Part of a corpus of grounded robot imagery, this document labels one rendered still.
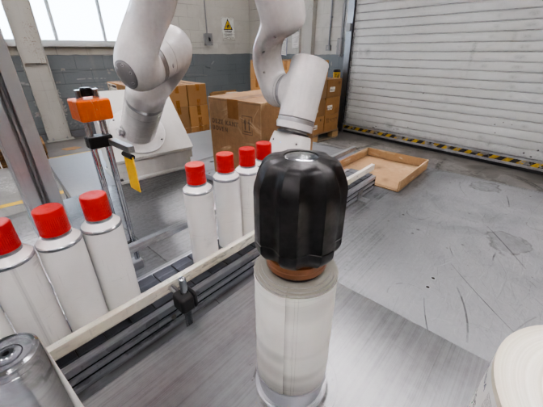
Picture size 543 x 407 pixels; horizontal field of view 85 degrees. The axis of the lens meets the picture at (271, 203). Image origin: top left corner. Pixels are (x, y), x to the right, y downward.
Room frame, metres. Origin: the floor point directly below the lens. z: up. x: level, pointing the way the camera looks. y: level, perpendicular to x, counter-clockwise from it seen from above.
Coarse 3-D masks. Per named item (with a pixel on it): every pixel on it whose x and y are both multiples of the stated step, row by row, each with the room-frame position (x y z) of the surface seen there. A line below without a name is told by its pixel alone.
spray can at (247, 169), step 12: (240, 156) 0.56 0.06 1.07; (252, 156) 0.56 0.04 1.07; (240, 168) 0.56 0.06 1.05; (252, 168) 0.56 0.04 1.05; (240, 180) 0.55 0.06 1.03; (252, 180) 0.55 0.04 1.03; (240, 192) 0.55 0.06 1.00; (252, 192) 0.55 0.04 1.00; (252, 204) 0.55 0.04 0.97; (252, 216) 0.55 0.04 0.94; (252, 228) 0.55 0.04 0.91
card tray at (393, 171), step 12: (348, 156) 1.17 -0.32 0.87; (360, 156) 1.25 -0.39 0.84; (372, 156) 1.28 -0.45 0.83; (384, 156) 1.25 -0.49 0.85; (396, 156) 1.21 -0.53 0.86; (408, 156) 1.18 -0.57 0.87; (348, 168) 1.13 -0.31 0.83; (360, 168) 1.13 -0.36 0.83; (384, 168) 1.13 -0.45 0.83; (396, 168) 1.13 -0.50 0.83; (408, 168) 1.13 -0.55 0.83; (420, 168) 1.06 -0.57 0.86; (384, 180) 1.00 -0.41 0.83; (396, 180) 1.00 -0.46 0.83; (408, 180) 0.97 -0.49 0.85
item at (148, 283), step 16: (368, 176) 0.93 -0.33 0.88; (240, 256) 0.49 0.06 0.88; (160, 272) 0.44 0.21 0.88; (176, 272) 0.44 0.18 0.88; (208, 272) 0.44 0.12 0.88; (144, 288) 0.40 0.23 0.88; (160, 304) 0.36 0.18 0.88; (128, 320) 0.33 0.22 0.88; (112, 336) 0.30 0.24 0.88; (80, 352) 0.27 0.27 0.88
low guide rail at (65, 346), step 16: (352, 176) 0.84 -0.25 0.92; (240, 240) 0.50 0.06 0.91; (208, 256) 0.45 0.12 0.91; (224, 256) 0.46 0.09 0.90; (192, 272) 0.41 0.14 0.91; (160, 288) 0.36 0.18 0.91; (128, 304) 0.33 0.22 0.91; (144, 304) 0.34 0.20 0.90; (96, 320) 0.30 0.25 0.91; (112, 320) 0.31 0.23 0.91; (80, 336) 0.28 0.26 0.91; (96, 336) 0.29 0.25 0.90; (48, 352) 0.25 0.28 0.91; (64, 352) 0.26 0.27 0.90
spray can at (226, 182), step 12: (216, 156) 0.53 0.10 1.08; (228, 156) 0.52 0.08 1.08; (228, 168) 0.52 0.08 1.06; (216, 180) 0.52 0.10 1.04; (228, 180) 0.51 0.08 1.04; (216, 192) 0.52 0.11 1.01; (228, 192) 0.51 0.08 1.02; (216, 204) 0.52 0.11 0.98; (228, 204) 0.51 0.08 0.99; (240, 204) 0.53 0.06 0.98; (228, 216) 0.51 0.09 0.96; (240, 216) 0.53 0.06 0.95; (228, 228) 0.51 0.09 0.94; (240, 228) 0.53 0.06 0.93; (228, 240) 0.51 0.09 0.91
